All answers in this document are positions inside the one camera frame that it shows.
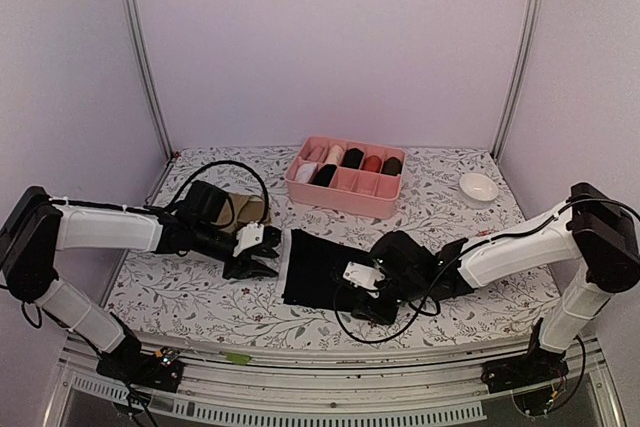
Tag black underwear white trim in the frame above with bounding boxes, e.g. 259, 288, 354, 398
281, 229, 374, 310

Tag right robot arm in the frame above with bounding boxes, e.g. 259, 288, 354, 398
341, 182, 639, 383

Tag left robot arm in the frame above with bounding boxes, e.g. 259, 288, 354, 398
1, 174, 281, 381

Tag khaki underwear cream waistband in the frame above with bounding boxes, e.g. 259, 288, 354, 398
214, 193, 265, 234

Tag black rolled underwear front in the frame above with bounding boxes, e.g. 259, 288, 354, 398
310, 164, 337, 187

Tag black rolled underwear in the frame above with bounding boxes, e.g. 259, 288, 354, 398
341, 148, 364, 170
310, 164, 337, 187

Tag beige rolled underwear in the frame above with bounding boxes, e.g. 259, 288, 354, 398
325, 144, 344, 165

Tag black rolled underwear back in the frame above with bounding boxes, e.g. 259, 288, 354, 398
341, 148, 364, 170

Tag olive rolled underwear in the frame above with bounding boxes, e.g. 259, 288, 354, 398
381, 157, 403, 176

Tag red rolled underwear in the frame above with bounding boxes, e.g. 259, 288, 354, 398
361, 155, 382, 173

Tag white folded cloth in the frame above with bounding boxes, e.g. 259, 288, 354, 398
294, 163, 318, 184

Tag green tape scrap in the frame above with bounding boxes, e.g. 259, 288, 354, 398
224, 352, 251, 366

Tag pink divided storage box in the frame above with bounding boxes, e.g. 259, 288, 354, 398
285, 136, 406, 219

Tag pink folded cloth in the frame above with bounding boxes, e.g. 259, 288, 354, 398
305, 145, 327, 163

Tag floral table mat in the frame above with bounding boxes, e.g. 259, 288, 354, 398
106, 147, 559, 352

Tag white bowl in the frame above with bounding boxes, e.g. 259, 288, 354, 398
458, 173, 499, 209

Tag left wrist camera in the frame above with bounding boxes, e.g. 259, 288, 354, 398
233, 222, 265, 257

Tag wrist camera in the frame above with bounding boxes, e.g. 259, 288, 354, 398
233, 222, 265, 257
342, 262, 386, 298

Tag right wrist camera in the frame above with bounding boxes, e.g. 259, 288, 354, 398
342, 262, 386, 298

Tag aluminium front rail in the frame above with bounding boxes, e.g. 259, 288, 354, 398
43, 334, 631, 426

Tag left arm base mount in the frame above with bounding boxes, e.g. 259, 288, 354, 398
96, 342, 185, 393

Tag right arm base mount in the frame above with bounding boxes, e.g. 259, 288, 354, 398
480, 339, 569, 417

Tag left aluminium frame post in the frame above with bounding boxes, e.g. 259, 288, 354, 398
122, 0, 174, 161

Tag aluminium frame post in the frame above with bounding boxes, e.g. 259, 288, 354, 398
122, 0, 174, 161
491, 0, 543, 164

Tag right aluminium frame post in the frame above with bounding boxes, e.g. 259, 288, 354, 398
491, 0, 543, 164

